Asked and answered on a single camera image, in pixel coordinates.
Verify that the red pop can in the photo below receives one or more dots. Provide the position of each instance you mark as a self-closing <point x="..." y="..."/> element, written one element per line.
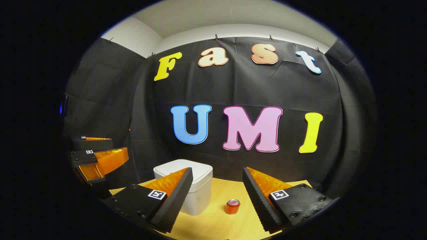
<point x="232" y="207"/>

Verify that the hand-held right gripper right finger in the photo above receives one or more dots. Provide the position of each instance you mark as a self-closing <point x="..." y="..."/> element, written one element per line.
<point x="258" y="200"/>

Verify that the wooden desktop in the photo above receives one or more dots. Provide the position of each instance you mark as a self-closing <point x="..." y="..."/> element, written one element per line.
<point x="217" y="223"/>

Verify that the white desktop garbage bin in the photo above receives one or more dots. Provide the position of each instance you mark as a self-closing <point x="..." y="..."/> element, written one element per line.
<point x="200" y="196"/>

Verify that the black backdrop cloth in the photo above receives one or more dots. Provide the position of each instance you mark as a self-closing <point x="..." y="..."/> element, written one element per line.
<point x="250" y="86"/>

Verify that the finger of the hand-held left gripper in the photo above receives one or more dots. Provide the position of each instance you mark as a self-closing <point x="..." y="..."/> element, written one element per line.
<point x="93" y="144"/>
<point x="83" y="157"/>

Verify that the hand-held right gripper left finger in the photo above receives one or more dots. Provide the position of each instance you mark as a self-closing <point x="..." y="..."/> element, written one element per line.
<point x="176" y="200"/>

